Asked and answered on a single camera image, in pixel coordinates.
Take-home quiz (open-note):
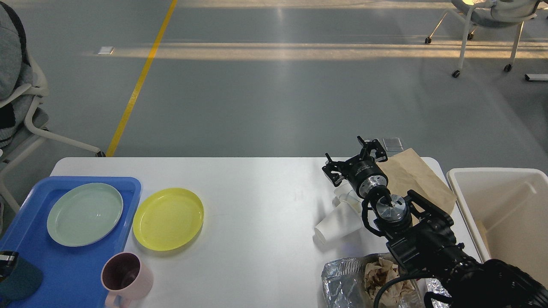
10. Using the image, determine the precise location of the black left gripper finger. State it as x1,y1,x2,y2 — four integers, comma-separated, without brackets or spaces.
0,250,19,276

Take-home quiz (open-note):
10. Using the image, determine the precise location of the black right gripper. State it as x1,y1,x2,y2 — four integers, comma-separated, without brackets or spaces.
322,136,389,198

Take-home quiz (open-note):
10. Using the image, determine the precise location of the dark teal mug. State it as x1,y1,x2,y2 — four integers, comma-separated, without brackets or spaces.
0,257,44,302

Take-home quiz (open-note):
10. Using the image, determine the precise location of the pink mug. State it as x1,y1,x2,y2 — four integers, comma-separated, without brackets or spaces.
100,252,154,308

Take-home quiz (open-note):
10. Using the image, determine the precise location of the yellow plate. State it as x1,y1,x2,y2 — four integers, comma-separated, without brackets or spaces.
132,187,204,252

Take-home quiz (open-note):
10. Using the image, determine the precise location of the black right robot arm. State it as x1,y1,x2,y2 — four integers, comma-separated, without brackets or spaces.
322,136,547,308

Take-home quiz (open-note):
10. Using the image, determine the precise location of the clear plastic cup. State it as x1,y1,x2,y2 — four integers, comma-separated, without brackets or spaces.
334,181,362,214

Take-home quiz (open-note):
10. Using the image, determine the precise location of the small clear plastic lid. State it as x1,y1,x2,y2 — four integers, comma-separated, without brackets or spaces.
382,138,405,152

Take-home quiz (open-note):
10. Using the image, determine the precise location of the brown paper bag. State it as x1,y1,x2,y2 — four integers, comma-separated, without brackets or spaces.
377,148,456,214

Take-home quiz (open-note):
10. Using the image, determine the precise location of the white paper cup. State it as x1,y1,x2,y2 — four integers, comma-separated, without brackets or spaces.
314,201,363,244

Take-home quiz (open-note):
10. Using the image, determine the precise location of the blue plastic tray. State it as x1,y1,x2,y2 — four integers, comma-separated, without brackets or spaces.
1,177,141,308

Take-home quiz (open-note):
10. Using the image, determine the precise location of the pale green plate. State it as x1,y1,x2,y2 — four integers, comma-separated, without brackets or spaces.
46,183,124,247

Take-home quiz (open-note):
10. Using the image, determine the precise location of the crumpled brown paper napkin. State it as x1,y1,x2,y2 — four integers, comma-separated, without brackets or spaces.
364,257,416,308

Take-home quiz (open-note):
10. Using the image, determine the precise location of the aluminium foil sheet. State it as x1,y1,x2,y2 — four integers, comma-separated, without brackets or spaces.
321,253,450,308

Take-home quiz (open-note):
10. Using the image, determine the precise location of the white plastic bin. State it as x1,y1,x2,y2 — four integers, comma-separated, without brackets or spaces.
447,167,548,285

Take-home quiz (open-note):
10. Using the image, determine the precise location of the white office chair left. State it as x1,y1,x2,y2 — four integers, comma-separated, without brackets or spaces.
0,2,106,214

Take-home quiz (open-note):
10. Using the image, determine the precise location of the white office chair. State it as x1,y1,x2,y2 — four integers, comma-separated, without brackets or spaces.
424,0,541,78
0,2,106,214

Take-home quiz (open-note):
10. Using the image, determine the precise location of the white bar on floor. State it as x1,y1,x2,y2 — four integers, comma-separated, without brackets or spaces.
524,73,548,82

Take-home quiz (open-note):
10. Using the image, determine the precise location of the white office chair right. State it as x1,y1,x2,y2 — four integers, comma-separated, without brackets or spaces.
424,0,541,78

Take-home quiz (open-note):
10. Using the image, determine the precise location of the white floor socket plate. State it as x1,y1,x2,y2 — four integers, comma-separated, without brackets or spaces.
97,46,115,55

